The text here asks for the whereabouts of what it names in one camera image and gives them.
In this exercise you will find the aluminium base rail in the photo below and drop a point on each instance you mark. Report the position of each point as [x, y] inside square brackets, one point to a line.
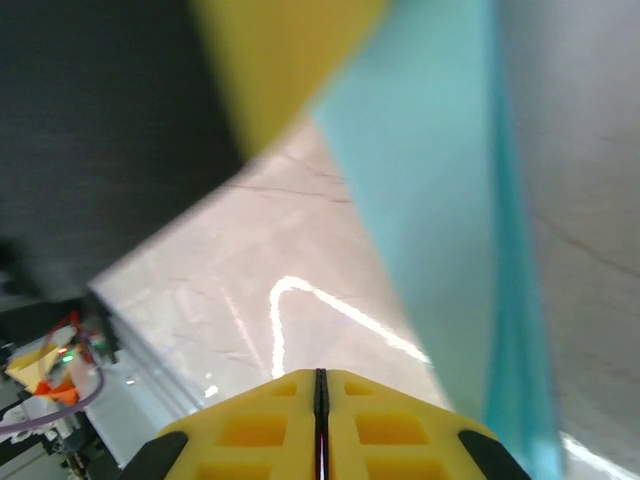
[135, 410]

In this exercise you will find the yellow folded paper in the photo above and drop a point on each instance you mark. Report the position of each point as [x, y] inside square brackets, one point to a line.
[27, 370]

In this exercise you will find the orange folded paper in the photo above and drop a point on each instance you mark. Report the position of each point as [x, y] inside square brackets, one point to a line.
[60, 395]

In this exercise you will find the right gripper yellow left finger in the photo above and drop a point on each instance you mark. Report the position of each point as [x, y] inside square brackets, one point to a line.
[240, 435]

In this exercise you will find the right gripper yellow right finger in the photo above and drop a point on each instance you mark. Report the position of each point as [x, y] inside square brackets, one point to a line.
[400, 435]

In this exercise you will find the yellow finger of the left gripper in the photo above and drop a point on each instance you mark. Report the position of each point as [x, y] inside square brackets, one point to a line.
[275, 60]

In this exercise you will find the teal paper sheet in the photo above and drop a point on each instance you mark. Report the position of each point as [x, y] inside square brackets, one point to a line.
[425, 200]

